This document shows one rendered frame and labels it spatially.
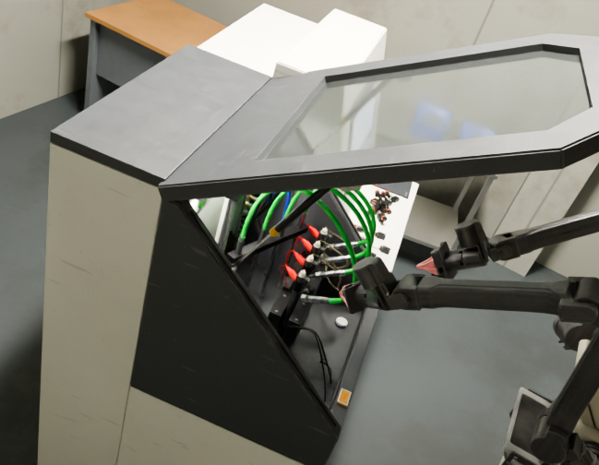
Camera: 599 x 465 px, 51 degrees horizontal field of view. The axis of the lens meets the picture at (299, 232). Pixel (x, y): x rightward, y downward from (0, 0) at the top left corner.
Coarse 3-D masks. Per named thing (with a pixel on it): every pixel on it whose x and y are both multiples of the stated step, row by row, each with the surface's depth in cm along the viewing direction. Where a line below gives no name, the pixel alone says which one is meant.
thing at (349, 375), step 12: (372, 312) 205; (360, 324) 199; (372, 324) 200; (360, 336) 194; (360, 348) 190; (348, 360) 186; (360, 360) 187; (348, 372) 182; (348, 384) 178; (336, 396) 174; (336, 408) 170
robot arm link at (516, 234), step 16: (544, 224) 171; (560, 224) 168; (576, 224) 168; (592, 224) 167; (496, 240) 171; (512, 240) 168; (528, 240) 169; (544, 240) 169; (560, 240) 169; (512, 256) 169
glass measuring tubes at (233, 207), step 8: (224, 200) 179; (232, 200) 179; (240, 200) 183; (224, 208) 180; (232, 208) 180; (240, 208) 189; (224, 216) 182; (232, 216) 182; (240, 216) 195; (224, 224) 186; (232, 224) 188; (216, 232) 186; (224, 232) 186; (232, 232) 191; (216, 240) 187; (224, 240) 188; (232, 240) 196; (224, 248) 190; (232, 248) 202
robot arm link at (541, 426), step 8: (544, 416) 145; (536, 424) 145; (544, 424) 143; (536, 432) 142; (544, 432) 141; (568, 440) 141; (576, 440) 142; (568, 448) 140; (576, 448) 140; (568, 456) 141; (576, 456) 140
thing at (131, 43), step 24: (144, 0) 420; (168, 0) 432; (96, 24) 385; (120, 24) 380; (144, 24) 389; (168, 24) 399; (192, 24) 410; (216, 24) 421; (96, 48) 396; (120, 48) 389; (144, 48) 381; (168, 48) 371; (96, 72) 407; (120, 72) 398; (96, 96) 419
